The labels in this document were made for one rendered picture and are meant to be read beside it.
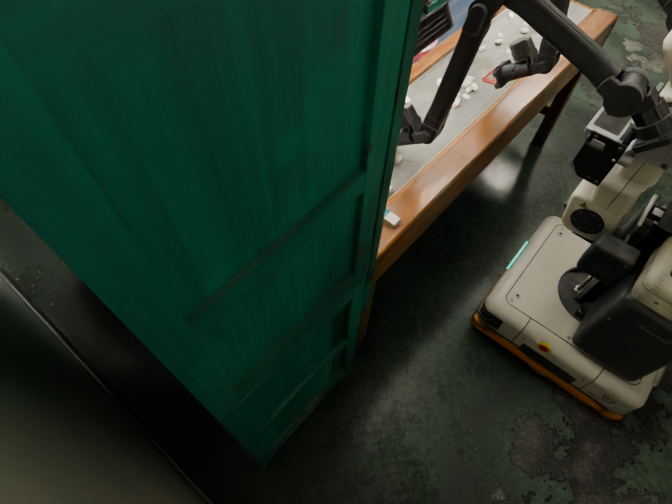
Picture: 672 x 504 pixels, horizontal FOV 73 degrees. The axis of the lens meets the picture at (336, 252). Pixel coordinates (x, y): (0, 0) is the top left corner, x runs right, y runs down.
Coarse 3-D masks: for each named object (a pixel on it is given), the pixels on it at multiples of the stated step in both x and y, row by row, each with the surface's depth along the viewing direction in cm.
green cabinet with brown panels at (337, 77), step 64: (0, 0) 26; (64, 0) 29; (128, 0) 32; (192, 0) 37; (256, 0) 42; (320, 0) 49; (384, 0) 55; (0, 64) 28; (64, 64) 32; (128, 64) 36; (192, 64) 41; (256, 64) 47; (320, 64) 55; (384, 64) 64; (0, 128) 30; (64, 128) 35; (128, 128) 40; (192, 128) 45; (256, 128) 53; (320, 128) 64; (384, 128) 76; (0, 192) 33; (64, 192) 37; (128, 192) 44; (192, 192) 51; (256, 192) 61; (320, 192) 75; (384, 192) 94; (64, 256) 41; (128, 256) 47; (192, 256) 58; (256, 256) 71; (320, 256) 92; (128, 320) 53; (192, 320) 66; (256, 320) 86; (320, 320) 114; (192, 384) 78; (256, 384) 105
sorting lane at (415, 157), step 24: (504, 24) 203; (576, 24) 204; (504, 48) 194; (432, 72) 184; (480, 72) 185; (408, 96) 176; (432, 96) 176; (480, 96) 177; (456, 120) 169; (432, 144) 163; (408, 168) 156
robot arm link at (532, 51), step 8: (520, 40) 151; (528, 40) 149; (512, 48) 152; (520, 48) 151; (528, 48) 150; (536, 48) 152; (520, 56) 152; (528, 56) 152; (536, 56) 152; (536, 64) 149; (544, 64) 148; (536, 72) 151
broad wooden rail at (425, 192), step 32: (608, 32) 210; (512, 96) 173; (544, 96) 184; (480, 128) 164; (512, 128) 173; (448, 160) 155; (480, 160) 163; (416, 192) 147; (448, 192) 155; (384, 224) 140; (416, 224) 147; (384, 256) 140
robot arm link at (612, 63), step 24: (480, 0) 105; (504, 0) 103; (528, 0) 101; (528, 24) 104; (552, 24) 101; (576, 48) 102; (600, 48) 101; (600, 72) 102; (624, 72) 103; (624, 96) 100
